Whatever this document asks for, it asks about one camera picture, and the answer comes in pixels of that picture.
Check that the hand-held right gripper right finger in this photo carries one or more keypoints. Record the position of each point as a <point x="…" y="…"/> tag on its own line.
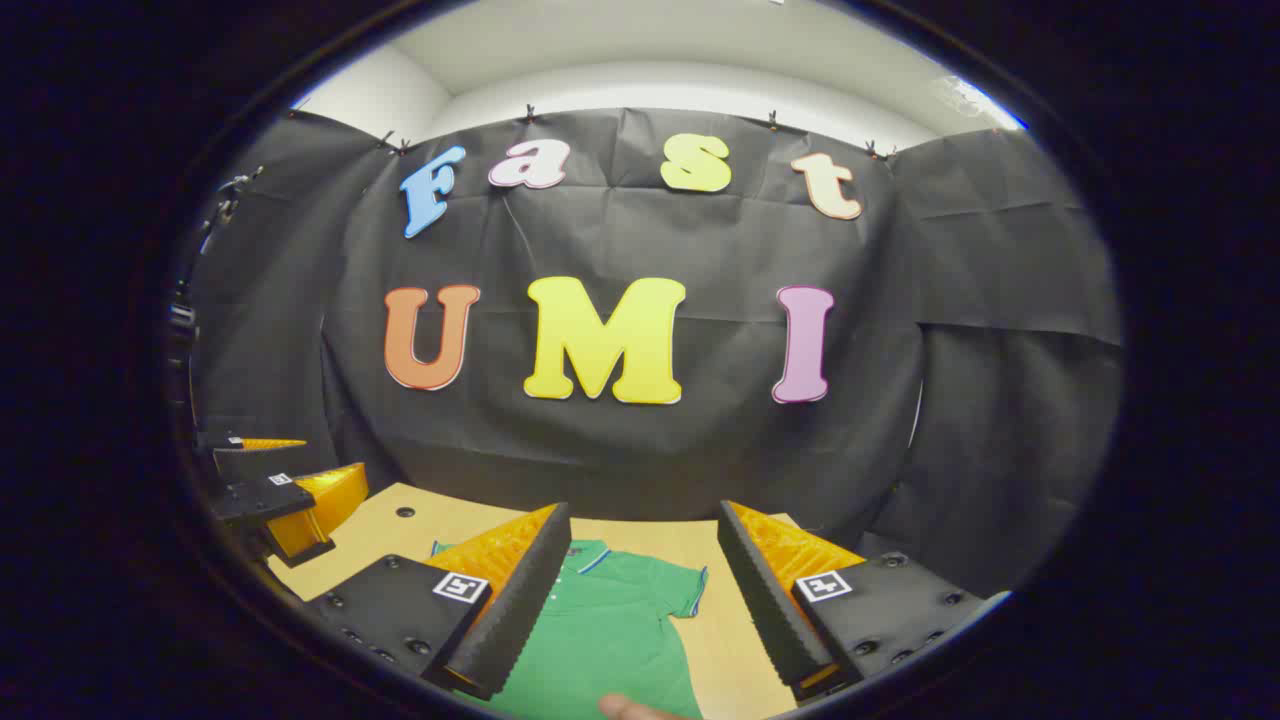
<point x="765" y="600"/>

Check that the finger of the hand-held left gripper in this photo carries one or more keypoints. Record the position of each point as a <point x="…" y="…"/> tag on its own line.
<point x="240" y="462"/>
<point x="250" y="495"/>

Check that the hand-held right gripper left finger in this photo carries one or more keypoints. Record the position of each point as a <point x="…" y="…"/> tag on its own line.
<point x="520" y="610"/>

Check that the green T-shirt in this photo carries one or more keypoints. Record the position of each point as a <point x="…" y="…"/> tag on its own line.
<point x="610" y="630"/>

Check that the black backdrop cloth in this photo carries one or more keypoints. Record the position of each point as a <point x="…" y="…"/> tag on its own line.
<point x="700" y="450"/>

